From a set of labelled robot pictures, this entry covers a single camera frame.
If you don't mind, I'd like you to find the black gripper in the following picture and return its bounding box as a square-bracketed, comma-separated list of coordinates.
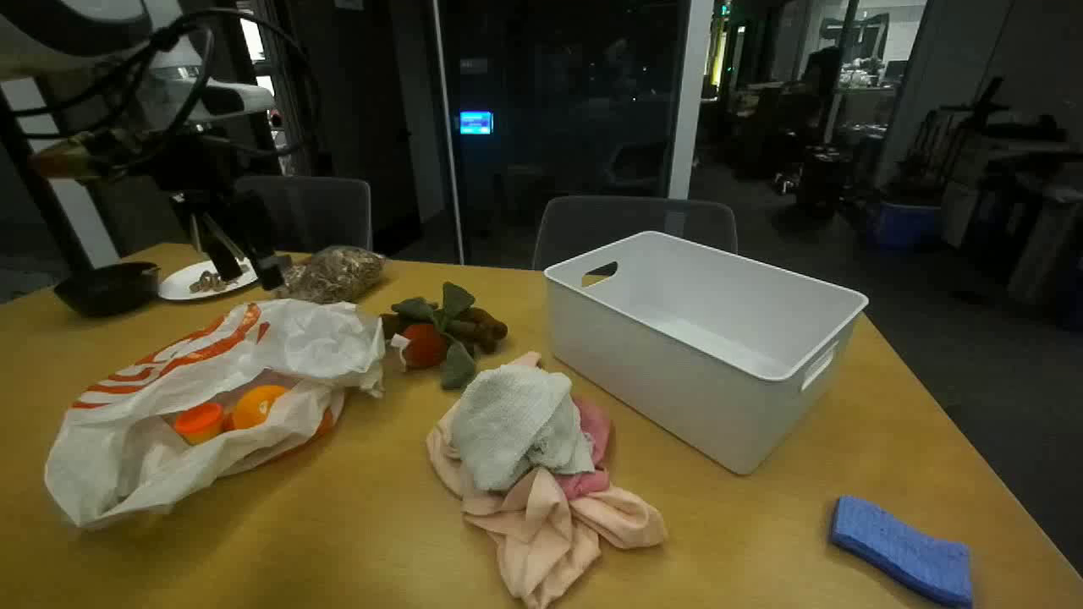
[144, 131, 283, 292]

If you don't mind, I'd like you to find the orange plush toy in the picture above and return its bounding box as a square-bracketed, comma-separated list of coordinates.
[229, 386, 283, 429]

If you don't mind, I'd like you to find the grey white cloth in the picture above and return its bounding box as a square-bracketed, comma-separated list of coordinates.
[447, 365, 593, 491]

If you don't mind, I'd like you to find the yellow container orange lid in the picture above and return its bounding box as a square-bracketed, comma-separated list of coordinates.
[171, 403, 227, 443]

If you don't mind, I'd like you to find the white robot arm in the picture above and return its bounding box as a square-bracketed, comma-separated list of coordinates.
[0, 0, 283, 287]

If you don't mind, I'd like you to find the peach cloth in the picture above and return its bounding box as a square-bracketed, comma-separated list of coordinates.
[427, 351, 668, 609]

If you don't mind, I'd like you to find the white plate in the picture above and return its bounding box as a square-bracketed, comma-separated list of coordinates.
[160, 261, 257, 305]

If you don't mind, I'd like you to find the grey chair left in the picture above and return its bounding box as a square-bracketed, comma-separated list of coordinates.
[232, 176, 372, 252]

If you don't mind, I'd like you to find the grey chair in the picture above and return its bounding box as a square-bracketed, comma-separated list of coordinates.
[532, 192, 739, 270]
[232, 176, 372, 252]

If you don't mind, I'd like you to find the white orange plastic bag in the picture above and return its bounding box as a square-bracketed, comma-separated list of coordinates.
[44, 299, 387, 531]

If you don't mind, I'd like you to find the blue lit screen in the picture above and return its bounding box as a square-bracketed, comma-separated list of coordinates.
[457, 109, 493, 139]

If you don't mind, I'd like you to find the grey chair right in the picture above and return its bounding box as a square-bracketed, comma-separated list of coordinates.
[532, 192, 739, 270]

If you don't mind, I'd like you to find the pink cloth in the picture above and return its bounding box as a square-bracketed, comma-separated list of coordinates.
[557, 399, 612, 500]

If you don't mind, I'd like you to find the white plastic bin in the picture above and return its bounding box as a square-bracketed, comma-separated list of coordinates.
[544, 230, 870, 474]

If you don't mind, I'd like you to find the blue bin in background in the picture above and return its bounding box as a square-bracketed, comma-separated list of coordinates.
[870, 202, 941, 252]

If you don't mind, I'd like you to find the blue sponge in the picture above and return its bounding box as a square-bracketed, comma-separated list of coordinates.
[828, 499, 973, 606]

